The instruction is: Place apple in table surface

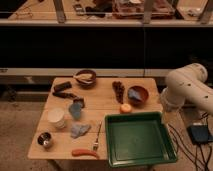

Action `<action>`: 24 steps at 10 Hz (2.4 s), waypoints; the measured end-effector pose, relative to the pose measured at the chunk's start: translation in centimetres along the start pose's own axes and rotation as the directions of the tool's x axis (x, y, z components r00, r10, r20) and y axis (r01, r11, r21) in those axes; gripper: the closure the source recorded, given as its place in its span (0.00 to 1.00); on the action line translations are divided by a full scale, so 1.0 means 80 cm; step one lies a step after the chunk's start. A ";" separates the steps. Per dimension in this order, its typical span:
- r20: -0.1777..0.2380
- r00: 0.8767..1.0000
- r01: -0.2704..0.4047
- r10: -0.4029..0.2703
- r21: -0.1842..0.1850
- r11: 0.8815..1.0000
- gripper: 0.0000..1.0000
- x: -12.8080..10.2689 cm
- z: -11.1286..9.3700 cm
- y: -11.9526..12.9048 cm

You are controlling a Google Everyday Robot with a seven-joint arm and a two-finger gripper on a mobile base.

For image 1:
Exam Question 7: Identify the orange apple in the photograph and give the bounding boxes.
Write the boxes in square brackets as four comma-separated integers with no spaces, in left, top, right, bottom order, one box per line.
[120,103,132,113]

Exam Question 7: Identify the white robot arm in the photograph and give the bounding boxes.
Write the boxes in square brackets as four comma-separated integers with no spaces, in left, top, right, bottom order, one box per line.
[160,63,213,115]

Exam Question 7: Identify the dark grape bunch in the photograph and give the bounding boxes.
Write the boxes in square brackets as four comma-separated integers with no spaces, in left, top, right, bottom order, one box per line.
[112,81,125,104]

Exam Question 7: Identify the dark bowl top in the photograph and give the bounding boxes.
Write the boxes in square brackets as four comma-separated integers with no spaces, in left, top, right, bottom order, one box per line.
[74,69,96,88]

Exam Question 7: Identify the banana in bowl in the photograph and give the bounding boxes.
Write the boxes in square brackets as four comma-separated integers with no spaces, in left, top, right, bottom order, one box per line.
[74,74,92,82]

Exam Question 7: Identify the blue cloth in bowl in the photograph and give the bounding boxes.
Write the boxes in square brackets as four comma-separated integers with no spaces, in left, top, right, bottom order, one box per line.
[128,89,141,101]

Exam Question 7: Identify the brown bowl right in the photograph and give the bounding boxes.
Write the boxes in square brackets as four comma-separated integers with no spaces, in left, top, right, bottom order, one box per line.
[127,86,149,106]

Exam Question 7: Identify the dark brush tool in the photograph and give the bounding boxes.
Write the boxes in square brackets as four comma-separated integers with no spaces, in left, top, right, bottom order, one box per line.
[52,92,85,108]

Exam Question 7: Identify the dark brown block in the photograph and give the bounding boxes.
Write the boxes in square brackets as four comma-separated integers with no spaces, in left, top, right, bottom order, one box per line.
[53,81,72,92]

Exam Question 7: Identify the wooden folding table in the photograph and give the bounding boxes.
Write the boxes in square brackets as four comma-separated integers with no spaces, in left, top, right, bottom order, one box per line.
[28,78,162,168]

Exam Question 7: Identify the crumpled blue cloth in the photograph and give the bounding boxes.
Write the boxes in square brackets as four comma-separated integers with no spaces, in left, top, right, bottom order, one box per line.
[71,124,91,139]

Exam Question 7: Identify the white paper cup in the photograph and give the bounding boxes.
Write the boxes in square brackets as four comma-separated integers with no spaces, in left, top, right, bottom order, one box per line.
[47,108,66,129]

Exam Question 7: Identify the green plastic tray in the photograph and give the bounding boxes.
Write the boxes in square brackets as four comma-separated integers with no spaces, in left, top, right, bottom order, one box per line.
[105,112,177,168]

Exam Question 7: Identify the metal fork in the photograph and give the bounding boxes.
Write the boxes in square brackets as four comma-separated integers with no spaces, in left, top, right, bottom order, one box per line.
[93,121,102,151]

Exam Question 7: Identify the orange carrot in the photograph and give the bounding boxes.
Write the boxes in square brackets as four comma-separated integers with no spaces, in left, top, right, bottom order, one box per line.
[71,149,100,159]

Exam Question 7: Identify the small metal cup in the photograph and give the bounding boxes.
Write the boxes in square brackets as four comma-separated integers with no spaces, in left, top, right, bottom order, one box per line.
[37,132,53,148]

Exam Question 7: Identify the black power box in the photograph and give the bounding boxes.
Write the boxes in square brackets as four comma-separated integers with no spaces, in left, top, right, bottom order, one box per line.
[187,125,213,145]

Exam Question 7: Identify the black cables on floor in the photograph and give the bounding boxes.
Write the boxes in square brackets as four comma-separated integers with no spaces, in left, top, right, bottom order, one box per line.
[167,111,213,171]

